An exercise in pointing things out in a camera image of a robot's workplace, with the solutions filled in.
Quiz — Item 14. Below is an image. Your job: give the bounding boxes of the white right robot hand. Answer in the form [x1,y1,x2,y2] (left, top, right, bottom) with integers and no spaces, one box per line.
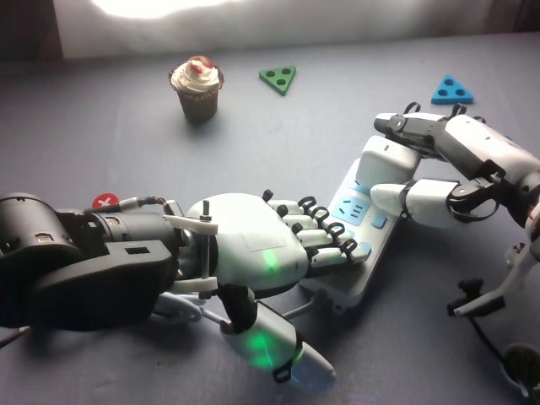
[370,101,540,231]

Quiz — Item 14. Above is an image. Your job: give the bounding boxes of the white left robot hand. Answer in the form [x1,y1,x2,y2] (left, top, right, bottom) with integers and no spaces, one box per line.
[185,189,373,387]

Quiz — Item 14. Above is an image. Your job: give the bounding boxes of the white charger adapter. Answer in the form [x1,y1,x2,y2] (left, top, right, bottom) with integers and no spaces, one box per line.
[356,135,423,197]

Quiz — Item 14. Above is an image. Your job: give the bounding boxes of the white power strip blue sockets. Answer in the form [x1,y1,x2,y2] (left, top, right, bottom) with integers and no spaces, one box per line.
[297,159,408,314]

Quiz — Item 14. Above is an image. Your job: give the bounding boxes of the blue triangle block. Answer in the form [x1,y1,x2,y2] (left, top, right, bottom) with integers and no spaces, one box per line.
[430,74,475,105]

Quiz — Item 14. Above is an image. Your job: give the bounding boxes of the toy cupcake white frosting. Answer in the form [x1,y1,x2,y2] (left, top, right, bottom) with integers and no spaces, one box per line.
[169,55,226,124]

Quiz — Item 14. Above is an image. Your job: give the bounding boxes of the red cylinder block white cross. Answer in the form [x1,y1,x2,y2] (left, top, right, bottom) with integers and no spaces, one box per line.
[91,192,122,210]

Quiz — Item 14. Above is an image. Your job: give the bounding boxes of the grey table cloth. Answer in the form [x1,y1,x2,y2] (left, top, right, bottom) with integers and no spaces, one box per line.
[0,33,540,405]

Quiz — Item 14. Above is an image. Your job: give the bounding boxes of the green triangle block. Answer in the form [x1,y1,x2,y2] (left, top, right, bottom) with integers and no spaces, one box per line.
[258,66,298,98]

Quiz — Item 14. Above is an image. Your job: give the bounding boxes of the white backdrop sheet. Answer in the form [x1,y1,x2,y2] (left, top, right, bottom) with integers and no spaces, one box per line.
[54,0,524,56]

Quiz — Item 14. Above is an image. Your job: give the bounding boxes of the grey power cord with plug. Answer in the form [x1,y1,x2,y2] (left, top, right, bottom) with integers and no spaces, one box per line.
[151,290,328,337]

